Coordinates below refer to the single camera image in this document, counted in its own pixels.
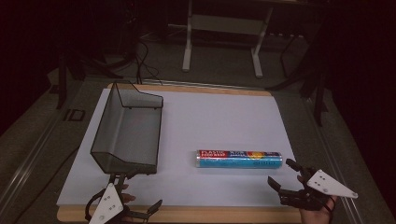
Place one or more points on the person's right hand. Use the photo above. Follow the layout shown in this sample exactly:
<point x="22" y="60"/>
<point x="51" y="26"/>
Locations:
<point x="316" y="217"/>

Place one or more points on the metal floor rail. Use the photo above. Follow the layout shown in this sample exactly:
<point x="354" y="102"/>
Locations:
<point x="28" y="158"/>
<point x="339" y="174"/>

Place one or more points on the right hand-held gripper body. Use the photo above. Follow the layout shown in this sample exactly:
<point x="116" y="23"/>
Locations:
<point x="323" y="185"/>

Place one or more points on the white table sheet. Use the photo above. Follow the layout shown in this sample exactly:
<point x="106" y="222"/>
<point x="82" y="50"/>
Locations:
<point x="218" y="124"/>

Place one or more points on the black tripod stand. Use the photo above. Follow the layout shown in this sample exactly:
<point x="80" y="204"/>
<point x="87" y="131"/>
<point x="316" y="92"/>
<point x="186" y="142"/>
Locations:
<point x="319" y="93"/>
<point x="62" y="77"/>

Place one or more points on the plastic food wrap roll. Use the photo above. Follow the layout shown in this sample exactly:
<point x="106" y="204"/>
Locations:
<point x="239" y="159"/>

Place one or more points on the black floor bracket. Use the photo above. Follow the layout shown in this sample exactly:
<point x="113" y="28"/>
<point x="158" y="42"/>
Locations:
<point x="74" y="115"/>

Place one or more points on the white metal stand frame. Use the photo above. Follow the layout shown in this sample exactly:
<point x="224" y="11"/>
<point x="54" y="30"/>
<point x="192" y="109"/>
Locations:
<point x="186" y="46"/>

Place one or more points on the person's left hand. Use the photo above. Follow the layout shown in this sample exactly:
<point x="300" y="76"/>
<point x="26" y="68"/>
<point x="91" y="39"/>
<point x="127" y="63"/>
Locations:
<point x="128" y="198"/>

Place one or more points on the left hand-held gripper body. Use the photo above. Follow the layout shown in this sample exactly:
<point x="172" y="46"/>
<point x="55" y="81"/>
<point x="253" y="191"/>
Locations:
<point x="107" y="203"/>

